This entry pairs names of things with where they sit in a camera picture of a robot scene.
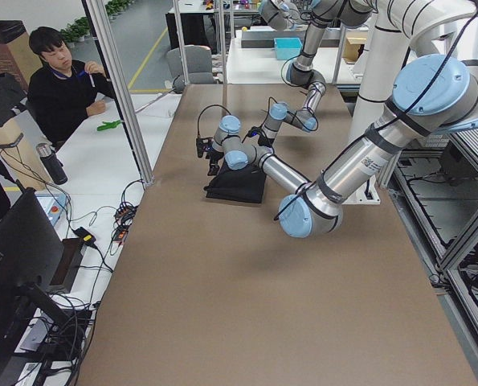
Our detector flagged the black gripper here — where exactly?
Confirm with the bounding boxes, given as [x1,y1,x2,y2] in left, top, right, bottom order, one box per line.
[248,126,274,149]
[195,137,224,176]

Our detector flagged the black t-shirt with logo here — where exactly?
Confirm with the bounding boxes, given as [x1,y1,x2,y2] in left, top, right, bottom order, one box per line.
[203,162,267,203]

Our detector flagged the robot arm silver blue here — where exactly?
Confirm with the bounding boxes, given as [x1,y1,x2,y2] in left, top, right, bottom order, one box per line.
[259,1,372,132]
[196,1,478,238]

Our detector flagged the grey office chair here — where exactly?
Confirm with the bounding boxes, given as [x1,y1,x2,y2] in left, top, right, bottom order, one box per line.
[166,45,215,92]

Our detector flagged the green toy on table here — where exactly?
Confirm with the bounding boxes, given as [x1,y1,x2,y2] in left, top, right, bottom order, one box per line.
[96,120,122,132]

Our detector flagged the blue plastic bin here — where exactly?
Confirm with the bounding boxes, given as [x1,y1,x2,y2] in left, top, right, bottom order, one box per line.
[274,37,302,60]

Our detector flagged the grey orange usb hub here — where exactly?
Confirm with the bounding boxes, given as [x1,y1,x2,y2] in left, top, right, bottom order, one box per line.
[112,227,128,245]
[114,203,137,226]

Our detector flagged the black power adapter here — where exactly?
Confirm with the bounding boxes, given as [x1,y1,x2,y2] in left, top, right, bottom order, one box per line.
[73,227,96,248]

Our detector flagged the seated person in black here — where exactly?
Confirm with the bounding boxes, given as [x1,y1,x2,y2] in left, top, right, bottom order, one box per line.
[27,27,114,148]

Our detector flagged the black water bottle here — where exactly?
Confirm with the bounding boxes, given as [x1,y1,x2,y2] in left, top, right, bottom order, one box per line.
[35,142,68,185]

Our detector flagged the teach pendant blue grey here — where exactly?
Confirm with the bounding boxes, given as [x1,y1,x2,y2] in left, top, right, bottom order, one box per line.
[35,193,67,227]

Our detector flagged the black computer monitor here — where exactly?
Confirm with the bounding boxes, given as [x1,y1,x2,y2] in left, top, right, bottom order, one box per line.
[0,188,69,376]

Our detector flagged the aluminium frame cage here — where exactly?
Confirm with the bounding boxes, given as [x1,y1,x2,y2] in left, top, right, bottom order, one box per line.
[82,0,154,187]

